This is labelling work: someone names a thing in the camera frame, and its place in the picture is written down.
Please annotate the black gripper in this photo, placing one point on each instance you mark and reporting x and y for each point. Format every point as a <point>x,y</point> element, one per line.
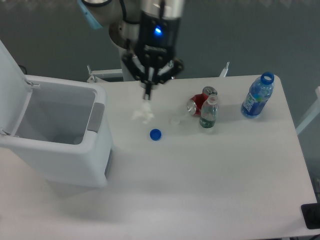
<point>153,59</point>

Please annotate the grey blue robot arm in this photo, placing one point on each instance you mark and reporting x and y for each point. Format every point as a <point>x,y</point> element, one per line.
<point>101,13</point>

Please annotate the clear green label bottle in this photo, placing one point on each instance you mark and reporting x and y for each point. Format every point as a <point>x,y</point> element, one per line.
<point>209,110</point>

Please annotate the blue plastic drink bottle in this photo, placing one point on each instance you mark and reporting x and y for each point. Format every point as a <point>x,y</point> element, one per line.
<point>258,95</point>

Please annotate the white frame at right edge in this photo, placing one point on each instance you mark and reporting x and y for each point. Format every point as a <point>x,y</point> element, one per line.
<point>312,112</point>

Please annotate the crushed red soda can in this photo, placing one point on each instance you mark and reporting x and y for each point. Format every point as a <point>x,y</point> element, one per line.
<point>194,104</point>

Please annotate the blue bottle cap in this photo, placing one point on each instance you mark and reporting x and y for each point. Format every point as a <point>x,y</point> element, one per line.
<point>155,134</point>

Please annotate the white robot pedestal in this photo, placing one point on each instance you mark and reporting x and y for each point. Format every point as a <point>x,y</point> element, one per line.
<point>117,72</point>

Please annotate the white paper ball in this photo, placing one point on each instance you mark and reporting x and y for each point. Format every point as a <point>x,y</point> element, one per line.
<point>144,113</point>

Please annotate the black device at table edge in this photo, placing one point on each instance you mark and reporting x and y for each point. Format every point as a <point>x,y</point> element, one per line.
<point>311,215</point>

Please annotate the white trash bin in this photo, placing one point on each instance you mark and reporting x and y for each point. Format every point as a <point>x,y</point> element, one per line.
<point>59,127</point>

